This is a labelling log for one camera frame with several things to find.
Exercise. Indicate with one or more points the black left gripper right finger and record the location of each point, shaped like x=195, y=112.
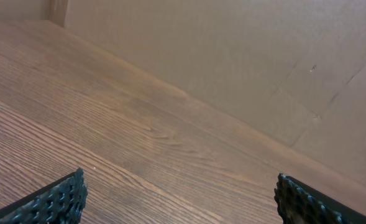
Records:
x=300, y=203

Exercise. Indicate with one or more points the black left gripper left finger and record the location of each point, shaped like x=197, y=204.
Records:
x=61, y=202

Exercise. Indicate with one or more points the cardboard box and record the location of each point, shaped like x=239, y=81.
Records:
x=294, y=70

